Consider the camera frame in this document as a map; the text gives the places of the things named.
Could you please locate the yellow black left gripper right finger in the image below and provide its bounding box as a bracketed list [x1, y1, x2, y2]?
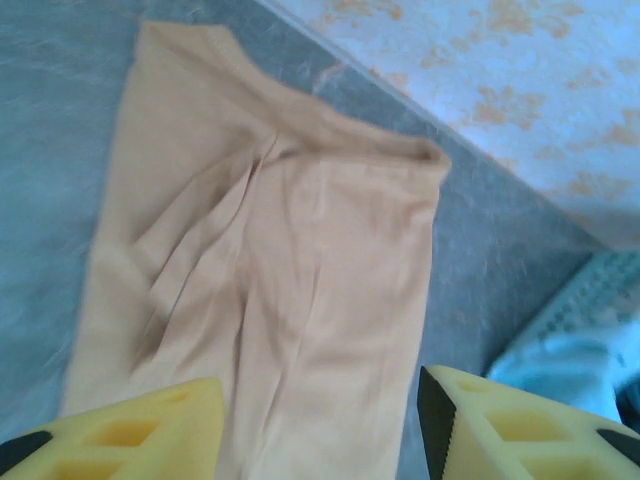
[418, 364, 640, 480]

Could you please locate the light blue plastic basket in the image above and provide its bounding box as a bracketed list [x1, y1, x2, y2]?
[519, 251, 640, 351]

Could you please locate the light blue t-shirt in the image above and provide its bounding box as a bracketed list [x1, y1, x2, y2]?
[486, 319, 640, 417]

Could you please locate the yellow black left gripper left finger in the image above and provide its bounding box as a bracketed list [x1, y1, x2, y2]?
[0, 376, 225, 480]

